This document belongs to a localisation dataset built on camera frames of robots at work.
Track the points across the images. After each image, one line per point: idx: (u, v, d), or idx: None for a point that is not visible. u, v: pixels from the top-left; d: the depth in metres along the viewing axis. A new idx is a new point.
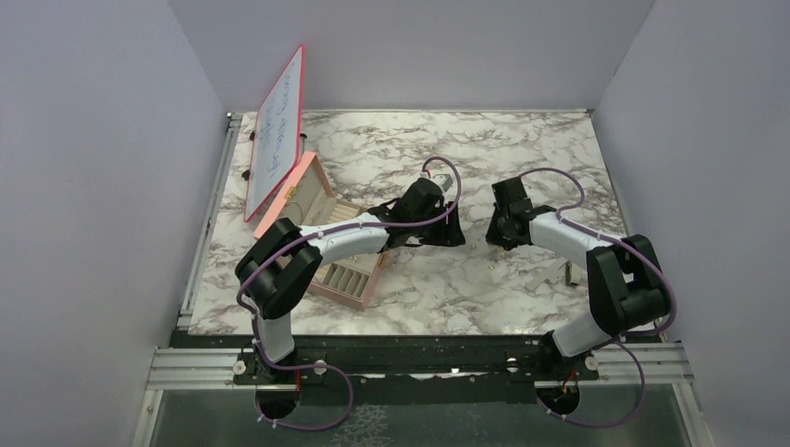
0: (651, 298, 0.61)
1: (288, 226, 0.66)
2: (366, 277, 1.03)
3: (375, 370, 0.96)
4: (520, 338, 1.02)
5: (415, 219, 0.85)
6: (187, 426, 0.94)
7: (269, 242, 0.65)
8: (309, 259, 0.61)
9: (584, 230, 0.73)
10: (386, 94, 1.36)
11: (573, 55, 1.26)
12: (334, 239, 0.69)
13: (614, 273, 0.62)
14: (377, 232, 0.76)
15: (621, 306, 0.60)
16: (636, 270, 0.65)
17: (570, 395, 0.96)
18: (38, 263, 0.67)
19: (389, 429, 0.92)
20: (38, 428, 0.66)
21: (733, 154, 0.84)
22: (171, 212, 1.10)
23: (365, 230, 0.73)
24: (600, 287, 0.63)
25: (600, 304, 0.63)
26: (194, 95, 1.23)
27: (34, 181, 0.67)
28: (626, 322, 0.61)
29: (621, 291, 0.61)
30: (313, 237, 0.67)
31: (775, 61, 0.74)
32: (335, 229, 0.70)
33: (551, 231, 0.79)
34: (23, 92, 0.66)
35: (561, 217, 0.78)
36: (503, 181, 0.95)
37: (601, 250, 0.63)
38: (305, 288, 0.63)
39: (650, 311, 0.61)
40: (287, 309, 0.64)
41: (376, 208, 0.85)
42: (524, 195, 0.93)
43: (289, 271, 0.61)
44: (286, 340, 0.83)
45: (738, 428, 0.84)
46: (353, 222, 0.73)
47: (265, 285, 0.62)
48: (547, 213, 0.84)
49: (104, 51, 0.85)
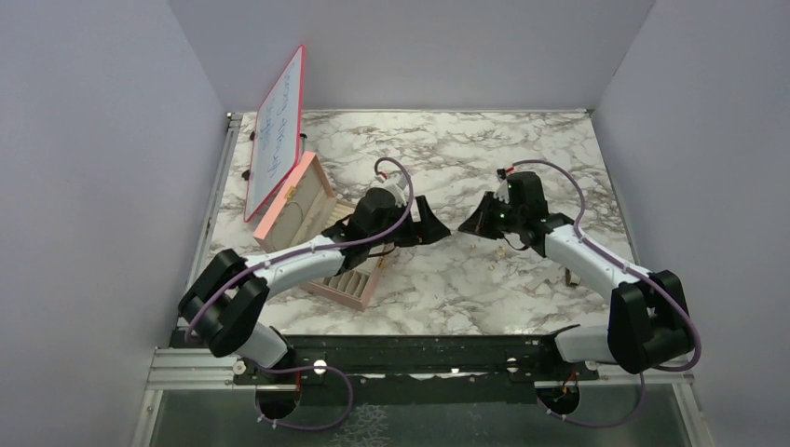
0: (675, 339, 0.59)
1: (231, 258, 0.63)
2: (365, 277, 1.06)
3: (375, 370, 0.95)
4: (520, 337, 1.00)
5: (372, 234, 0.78)
6: (187, 426, 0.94)
7: (212, 277, 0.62)
8: (255, 291, 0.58)
9: (609, 258, 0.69)
10: (385, 94, 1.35)
11: (573, 55, 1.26)
12: (283, 267, 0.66)
13: (641, 314, 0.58)
14: (332, 254, 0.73)
15: (645, 347, 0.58)
16: (660, 307, 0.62)
17: (570, 395, 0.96)
18: (38, 261, 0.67)
19: (389, 429, 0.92)
20: (38, 428, 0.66)
21: (733, 153, 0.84)
22: (171, 213, 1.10)
23: (318, 254, 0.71)
24: (621, 325, 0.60)
25: (618, 341, 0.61)
26: (193, 95, 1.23)
27: (34, 180, 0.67)
28: (647, 361, 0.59)
29: (645, 332, 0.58)
30: (259, 267, 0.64)
31: (774, 61, 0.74)
32: (283, 256, 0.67)
33: (570, 252, 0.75)
34: (23, 91, 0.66)
35: (583, 237, 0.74)
36: (522, 178, 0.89)
37: (628, 289, 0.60)
38: (255, 320, 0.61)
39: (672, 351, 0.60)
40: (238, 345, 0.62)
41: (330, 228, 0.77)
42: (542, 196, 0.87)
43: (236, 306, 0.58)
44: (277, 344, 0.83)
45: (738, 428, 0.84)
46: (305, 247, 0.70)
47: (212, 322, 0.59)
48: (565, 226, 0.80)
49: (103, 50, 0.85)
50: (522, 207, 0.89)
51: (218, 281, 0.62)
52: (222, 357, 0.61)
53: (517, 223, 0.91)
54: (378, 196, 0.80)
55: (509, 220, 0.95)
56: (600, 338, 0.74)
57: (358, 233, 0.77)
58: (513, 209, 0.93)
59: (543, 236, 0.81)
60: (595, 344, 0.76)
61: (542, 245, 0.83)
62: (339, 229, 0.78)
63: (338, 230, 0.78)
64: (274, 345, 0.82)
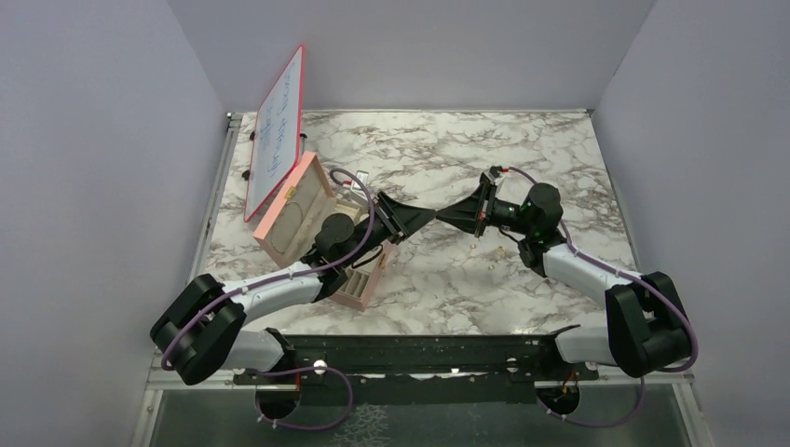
0: (674, 339, 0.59)
1: (208, 283, 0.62)
2: (366, 277, 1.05)
3: (376, 370, 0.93)
4: (520, 337, 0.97)
5: (339, 259, 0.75)
6: (188, 426, 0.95)
7: (187, 302, 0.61)
8: (231, 318, 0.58)
9: (602, 264, 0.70)
10: (385, 94, 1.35)
11: (572, 55, 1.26)
12: (261, 293, 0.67)
13: (636, 314, 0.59)
14: (309, 280, 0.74)
15: (645, 348, 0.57)
16: (658, 310, 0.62)
17: (570, 395, 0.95)
18: (39, 262, 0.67)
19: (389, 429, 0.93)
20: (37, 429, 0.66)
21: (733, 153, 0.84)
22: (171, 213, 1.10)
23: (295, 280, 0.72)
24: (619, 327, 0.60)
25: (619, 345, 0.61)
26: (193, 95, 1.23)
27: (34, 180, 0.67)
28: (649, 364, 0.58)
29: (642, 332, 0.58)
30: (237, 292, 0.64)
31: (774, 61, 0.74)
32: (263, 282, 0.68)
33: (565, 265, 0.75)
34: (23, 92, 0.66)
35: (578, 251, 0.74)
36: (543, 208, 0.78)
37: (621, 290, 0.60)
38: (229, 348, 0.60)
39: (674, 353, 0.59)
40: (209, 372, 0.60)
41: (306, 254, 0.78)
42: (554, 225, 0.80)
43: (211, 333, 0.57)
44: (270, 348, 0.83)
45: (738, 428, 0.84)
46: (282, 274, 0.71)
47: (186, 346, 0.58)
48: (560, 243, 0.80)
49: (102, 50, 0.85)
50: (531, 229, 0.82)
51: (193, 306, 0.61)
52: (196, 383, 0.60)
53: (521, 240, 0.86)
54: (333, 225, 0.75)
55: (516, 224, 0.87)
56: (602, 342, 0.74)
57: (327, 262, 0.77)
58: (521, 219, 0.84)
59: (539, 253, 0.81)
60: (599, 346, 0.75)
61: (541, 265, 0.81)
62: (314, 257, 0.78)
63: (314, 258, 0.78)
64: (268, 349, 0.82)
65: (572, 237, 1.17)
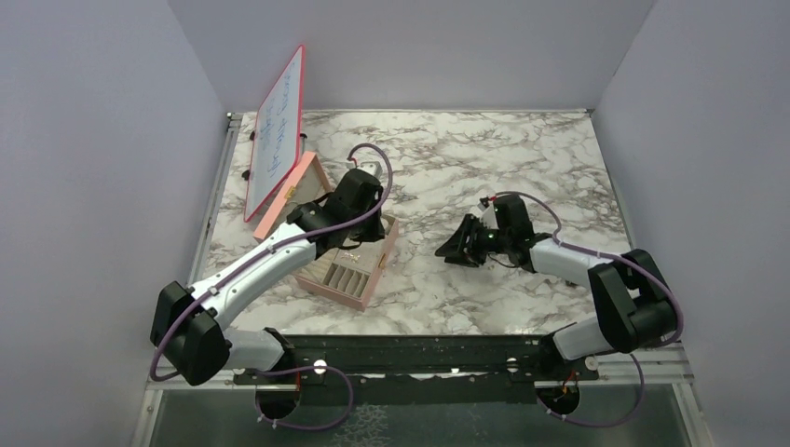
0: (661, 311, 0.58)
1: (175, 293, 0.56)
2: (365, 277, 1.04)
3: (375, 370, 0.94)
4: (520, 338, 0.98)
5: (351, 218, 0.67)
6: (189, 426, 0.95)
7: (163, 316, 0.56)
8: (204, 329, 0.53)
9: (583, 249, 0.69)
10: (384, 94, 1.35)
11: (572, 55, 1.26)
12: (237, 288, 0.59)
13: (619, 288, 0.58)
14: (296, 248, 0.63)
15: (632, 322, 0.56)
16: (640, 285, 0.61)
17: (571, 395, 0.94)
18: (39, 261, 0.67)
19: (389, 429, 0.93)
20: (37, 428, 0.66)
21: (733, 153, 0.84)
22: (170, 213, 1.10)
23: (279, 254, 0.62)
24: (605, 304, 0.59)
25: (609, 324, 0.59)
26: (194, 94, 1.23)
27: (34, 180, 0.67)
28: (638, 338, 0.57)
29: (628, 305, 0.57)
30: (207, 297, 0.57)
31: (775, 61, 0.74)
32: (234, 273, 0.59)
33: (550, 257, 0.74)
34: (24, 93, 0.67)
35: (562, 242, 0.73)
36: (504, 200, 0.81)
37: (603, 266, 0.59)
38: (219, 350, 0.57)
39: (661, 326, 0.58)
40: (215, 368, 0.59)
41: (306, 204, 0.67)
42: (526, 220, 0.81)
43: (194, 341, 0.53)
44: (269, 347, 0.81)
45: (739, 429, 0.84)
46: (261, 250, 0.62)
47: (177, 355, 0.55)
48: (545, 237, 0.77)
49: (102, 51, 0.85)
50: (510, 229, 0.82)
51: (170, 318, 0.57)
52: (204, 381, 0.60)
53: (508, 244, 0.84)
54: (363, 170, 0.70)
55: (498, 245, 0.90)
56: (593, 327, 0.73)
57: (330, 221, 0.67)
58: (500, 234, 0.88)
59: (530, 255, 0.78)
60: (591, 334, 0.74)
61: (531, 264, 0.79)
62: (315, 206, 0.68)
63: (307, 209, 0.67)
64: (268, 348, 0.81)
65: (531, 222, 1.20)
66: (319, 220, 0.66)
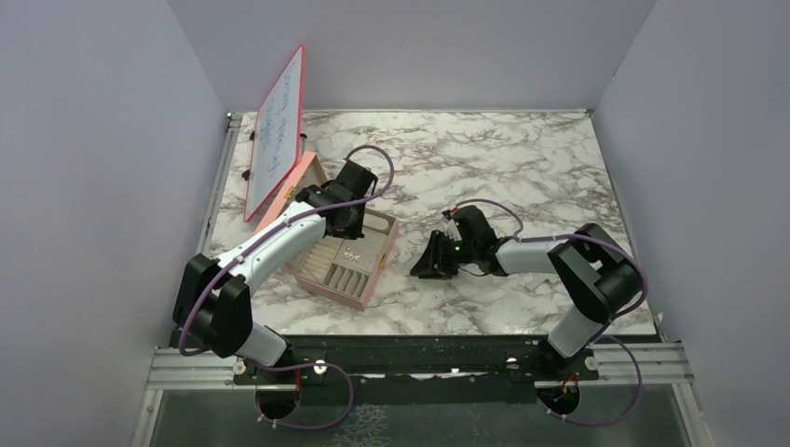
0: (626, 276, 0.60)
1: (204, 263, 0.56)
2: (365, 277, 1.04)
3: (375, 370, 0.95)
4: (520, 338, 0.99)
5: (352, 200, 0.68)
6: (189, 426, 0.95)
7: (192, 285, 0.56)
8: (237, 291, 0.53)
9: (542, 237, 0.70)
10: (385, 94, 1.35)
11: (571, 56, 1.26)
12: (260, 256, 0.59)
13: (581, 264, 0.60)
14: (310, 222, 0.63)
15: (602, 292, 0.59)
16: (600, 255, 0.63)
17: (570, 394, 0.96)
18: (39, 261, 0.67)
19: (388, 429, 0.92)
20: (37, 427, 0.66)
21: (732, 153, 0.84)
22: (170, 213, 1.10)
23: (294, 227, 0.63)
24: (572, 281, 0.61)
25: (581, 299, 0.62)
26: (194, 95, 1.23)
27: (34, 180, 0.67)
28: (612, 307, 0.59)
29: (593, 277, 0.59)
30: (234, 264, 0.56)
31: (775, 61, 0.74)
32: (255, 244, 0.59)
33: (515, 254, 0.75)
34: (24, 94, 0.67)
35: (521, 237, 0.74)
36: (464, 213, 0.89)
37: (561, 247, 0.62)
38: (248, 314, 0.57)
39: (630, 290, 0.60)
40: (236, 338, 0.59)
41: (309, 186, 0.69)
42: (487, 230, 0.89)
43: (226, 305, 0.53)
44: (273, 340, 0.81)
45: (739, 430, 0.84)
46: (279, 224, 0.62)
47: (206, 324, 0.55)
48: (507, 241, 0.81)
49: (102, 52, 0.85)
50: (472, 239, 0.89)
51: (197, 288, 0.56)
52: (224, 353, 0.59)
53: (472, 256, 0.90)
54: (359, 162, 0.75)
55: (466, 256, 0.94)
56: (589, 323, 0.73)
57: (333, 198, 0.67)
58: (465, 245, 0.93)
59: (498, 256, 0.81)
60: (586, 329, 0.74)
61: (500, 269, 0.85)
62: (320, 188, 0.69)
63: (313, 191, 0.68)
64: (270, 342, 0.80)
65: (531, 222, 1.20)
66: (324, 199, 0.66)
